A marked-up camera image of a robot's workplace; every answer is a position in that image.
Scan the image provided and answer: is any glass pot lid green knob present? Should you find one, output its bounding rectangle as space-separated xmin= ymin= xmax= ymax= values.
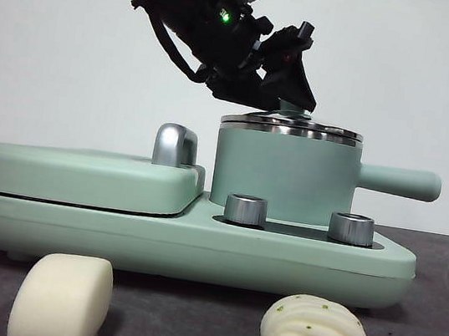
xmin=218 ymin=90 xmax=365 ymax=149

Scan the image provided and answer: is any white rectangular steamed bun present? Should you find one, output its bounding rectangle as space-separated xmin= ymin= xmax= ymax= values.
xmin=6 ymin=246 xmax=118 ymax=336

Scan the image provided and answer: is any silver control knob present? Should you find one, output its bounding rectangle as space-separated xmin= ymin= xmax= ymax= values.
xmin=326 ymin=209 xmax=378 ymax=247
xmin=222 ymin=192 xmax=271 ymax=229

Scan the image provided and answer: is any mint green breakfast machine base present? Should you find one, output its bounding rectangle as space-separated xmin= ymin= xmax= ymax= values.
xmin=0 ymin=167 xmax=423 ymax=322

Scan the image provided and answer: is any mint green griddle lid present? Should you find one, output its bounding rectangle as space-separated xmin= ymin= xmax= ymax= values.
xmin=0 ymin=134 xmax=209 ymax=225

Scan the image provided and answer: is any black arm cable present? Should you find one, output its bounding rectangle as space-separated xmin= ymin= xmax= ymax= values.
xmin=143 ymin=17 xmax=213 ymax=84

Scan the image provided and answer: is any mint green pot with handle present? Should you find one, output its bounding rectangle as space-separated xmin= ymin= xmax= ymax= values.
xmin=206 ymin=124 xmax=446 ymax=246

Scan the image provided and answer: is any silver griddle lid handle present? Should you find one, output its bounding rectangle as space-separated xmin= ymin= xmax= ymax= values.
xmin=151 ymin=121 xmax=202 ymax=171

